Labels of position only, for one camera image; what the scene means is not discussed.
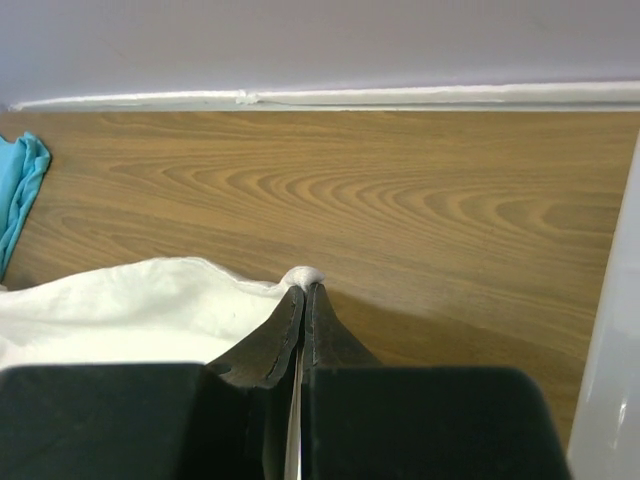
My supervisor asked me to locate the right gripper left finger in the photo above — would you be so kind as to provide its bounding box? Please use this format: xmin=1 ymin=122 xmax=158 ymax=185
xmin=1 ymin=287 xmax=305 ymax=479

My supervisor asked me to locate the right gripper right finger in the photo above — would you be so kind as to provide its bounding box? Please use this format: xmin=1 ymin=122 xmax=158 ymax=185
xmin=301 ymin=283 xmax=571 ymax=479

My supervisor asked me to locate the white t-shirt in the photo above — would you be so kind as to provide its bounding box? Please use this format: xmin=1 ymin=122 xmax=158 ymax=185
xmin=1 ymin=257 xmax=323 ymax=479

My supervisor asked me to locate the white plastic basket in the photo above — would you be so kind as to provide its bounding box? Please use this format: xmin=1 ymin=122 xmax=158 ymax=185
xmin=568 ymin=151 xmax=640 ymax=479

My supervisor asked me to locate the folded blue t-shirt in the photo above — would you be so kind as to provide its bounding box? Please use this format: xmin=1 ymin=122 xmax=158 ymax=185
xmin=1 ymin=132 xmax=51 ymax=278

